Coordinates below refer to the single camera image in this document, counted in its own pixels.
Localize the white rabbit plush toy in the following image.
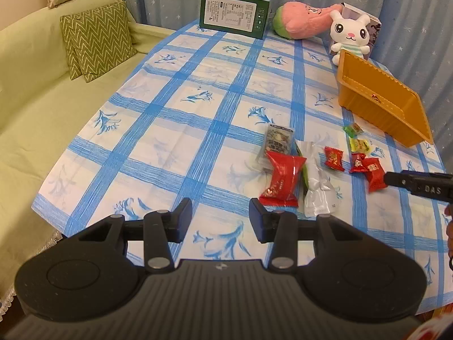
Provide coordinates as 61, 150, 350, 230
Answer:
329, 9, 376, 64

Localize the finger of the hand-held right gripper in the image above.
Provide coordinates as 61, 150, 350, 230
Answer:
385, 170, 420, 196

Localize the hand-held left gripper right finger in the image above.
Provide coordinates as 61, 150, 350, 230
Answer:
249, 197, 358, 273

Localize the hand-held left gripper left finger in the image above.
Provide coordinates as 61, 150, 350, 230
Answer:
76, 197, 193, 273

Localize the yellow candy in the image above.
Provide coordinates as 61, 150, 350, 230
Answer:
349, 137, 371, 154

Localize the grey printed snack packet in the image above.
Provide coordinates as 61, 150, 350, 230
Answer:
255, 124, 296, 171

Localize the purple grey box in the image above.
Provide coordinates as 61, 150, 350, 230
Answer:
340, 2, 383, 61

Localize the green cardboard box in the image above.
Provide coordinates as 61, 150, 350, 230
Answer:
198, 0, 276, 40

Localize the medium red snack packet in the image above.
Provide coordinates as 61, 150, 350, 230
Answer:
362, 158, 386, 194

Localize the orange plastic tray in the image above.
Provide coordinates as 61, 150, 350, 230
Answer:
336, 49, 434, 148

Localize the red white clothing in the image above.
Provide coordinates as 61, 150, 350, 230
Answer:
421, 312, 453, 340

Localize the silver snack packet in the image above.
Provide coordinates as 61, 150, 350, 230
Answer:
295, 140, 341, 217

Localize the pink plush toy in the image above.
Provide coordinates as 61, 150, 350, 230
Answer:
273, 2, 344, 39

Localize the large red snack packet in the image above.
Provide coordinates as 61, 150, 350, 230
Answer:
259, 150, 308, 208

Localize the blue checked tablecloth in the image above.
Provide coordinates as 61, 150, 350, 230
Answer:
31, 19, 453, 316

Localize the green covered sofa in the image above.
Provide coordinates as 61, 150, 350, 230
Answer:
0, 0, 170, 319

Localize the person's right hand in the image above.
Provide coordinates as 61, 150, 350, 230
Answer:
444, 205, 453, 248

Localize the green zigzag cushion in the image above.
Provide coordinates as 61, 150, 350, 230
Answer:
59, 1, 138, 83

